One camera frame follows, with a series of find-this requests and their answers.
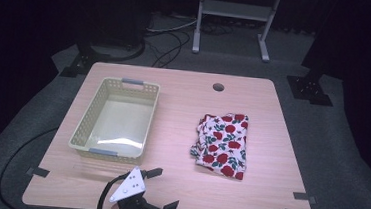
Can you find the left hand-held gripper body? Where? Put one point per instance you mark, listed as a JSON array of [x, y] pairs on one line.
[[130, 185]]

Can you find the cream perforated plastic basket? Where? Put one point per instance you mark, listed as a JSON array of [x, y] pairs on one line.
[[118, 126]]

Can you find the red floral cloth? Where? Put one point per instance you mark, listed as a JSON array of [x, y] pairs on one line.
[[223, 144]]

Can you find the black tape piece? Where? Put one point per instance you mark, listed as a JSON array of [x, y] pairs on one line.
[[303, 196], [37, 172]]

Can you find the black stand base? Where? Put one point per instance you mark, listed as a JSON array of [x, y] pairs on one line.
[[83, 63], [308, 89]]

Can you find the white metal stand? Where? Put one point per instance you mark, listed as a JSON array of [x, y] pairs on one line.
[[234, 9]]

